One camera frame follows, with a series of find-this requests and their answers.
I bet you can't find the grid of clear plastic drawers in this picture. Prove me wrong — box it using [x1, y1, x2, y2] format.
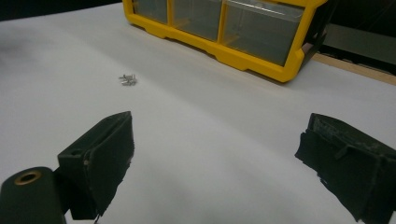
[133, 0, 305, 67]

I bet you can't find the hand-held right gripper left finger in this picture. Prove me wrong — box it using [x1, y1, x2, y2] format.
[57, 110, 135, 220]

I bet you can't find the yellow parts organizer box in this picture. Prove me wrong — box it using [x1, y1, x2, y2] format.
[121, 0, 331, 84]

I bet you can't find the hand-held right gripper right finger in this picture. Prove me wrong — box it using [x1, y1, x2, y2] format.
[294, 113, 396, 224]

